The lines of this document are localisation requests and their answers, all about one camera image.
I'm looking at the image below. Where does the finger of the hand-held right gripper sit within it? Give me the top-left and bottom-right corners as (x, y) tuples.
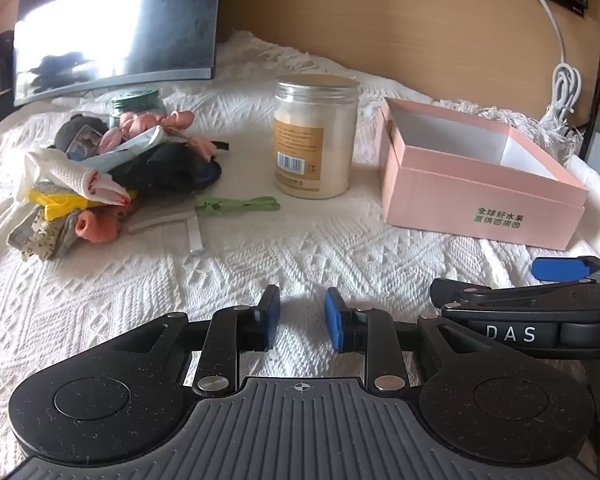
(429, 278), (502, 312)
(531, 255), (600, 283)

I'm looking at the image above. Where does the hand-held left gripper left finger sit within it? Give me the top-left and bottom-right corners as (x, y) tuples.
(100, 285), (282, 397)

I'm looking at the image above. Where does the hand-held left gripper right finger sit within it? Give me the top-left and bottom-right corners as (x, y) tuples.
(324, 287), (506, 394)

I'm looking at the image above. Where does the pink cardboard box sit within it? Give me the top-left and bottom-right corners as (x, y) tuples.
(378, 97), (590, 251)

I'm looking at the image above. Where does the orange sock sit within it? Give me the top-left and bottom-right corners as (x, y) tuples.
(75, 205), (131, 244)

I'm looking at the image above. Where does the grey patterned sock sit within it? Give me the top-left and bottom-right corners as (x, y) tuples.
(7, 207), (83, 263)

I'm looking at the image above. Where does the white woven blanket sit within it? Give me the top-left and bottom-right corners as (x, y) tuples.
(0, 30), (593, 411)

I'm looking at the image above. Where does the clear jar of beige powder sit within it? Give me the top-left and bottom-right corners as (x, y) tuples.
(273, 75), (361, 200)

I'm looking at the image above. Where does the black cloth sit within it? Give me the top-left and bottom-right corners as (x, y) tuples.
(110, 137), (223, 196)

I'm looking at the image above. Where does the blue face mask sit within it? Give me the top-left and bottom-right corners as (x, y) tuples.
(77, 127), (168, 181)

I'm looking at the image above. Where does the pink ruffled knit cloth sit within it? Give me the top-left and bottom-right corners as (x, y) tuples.
(100, 109), (221, 162)

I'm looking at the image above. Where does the white cloth with red stitching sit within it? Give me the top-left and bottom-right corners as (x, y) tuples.
(17, 147), (131, 206)

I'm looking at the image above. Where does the green lidded glass jar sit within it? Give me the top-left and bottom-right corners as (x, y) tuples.
(110, 89), (165, 131)

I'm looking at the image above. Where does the small printed card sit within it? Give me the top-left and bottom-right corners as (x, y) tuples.
(67, 127), (103, 161)

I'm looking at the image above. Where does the dark brown plush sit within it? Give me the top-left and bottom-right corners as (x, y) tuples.
(55, 114), (106, 152)

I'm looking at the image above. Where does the dark computer monitor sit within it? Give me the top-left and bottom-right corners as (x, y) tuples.
(12, 0), (224, 107)

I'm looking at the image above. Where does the white strap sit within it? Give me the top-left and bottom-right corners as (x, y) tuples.
(127, 205), (206, 256)

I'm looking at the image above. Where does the green string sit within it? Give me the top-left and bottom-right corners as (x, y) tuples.
(195, 195), (282, 217)

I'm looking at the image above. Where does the white power cable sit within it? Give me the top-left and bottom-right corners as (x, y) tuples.
(500, 0), (583, 126)

